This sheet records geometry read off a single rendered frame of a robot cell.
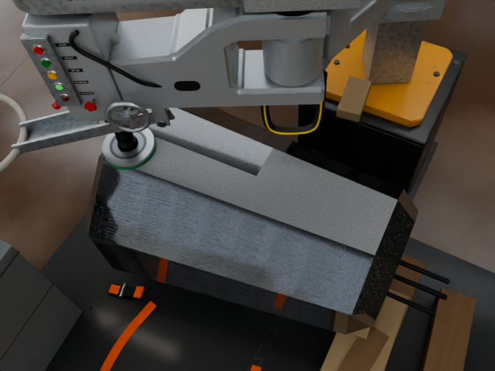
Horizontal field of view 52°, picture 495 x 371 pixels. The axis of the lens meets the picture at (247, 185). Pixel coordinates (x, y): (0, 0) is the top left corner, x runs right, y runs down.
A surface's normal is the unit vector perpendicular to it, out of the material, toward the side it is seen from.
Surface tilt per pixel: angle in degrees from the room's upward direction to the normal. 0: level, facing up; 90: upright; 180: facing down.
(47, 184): 0
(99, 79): 90
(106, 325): 0
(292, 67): 90
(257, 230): 45
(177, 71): 90
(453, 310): 0
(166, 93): 90
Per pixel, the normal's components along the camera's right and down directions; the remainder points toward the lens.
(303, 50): 0.26, 0.81
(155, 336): -0.07, -0.53
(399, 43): 0.01, 0.84
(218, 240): -0.34, 0.18
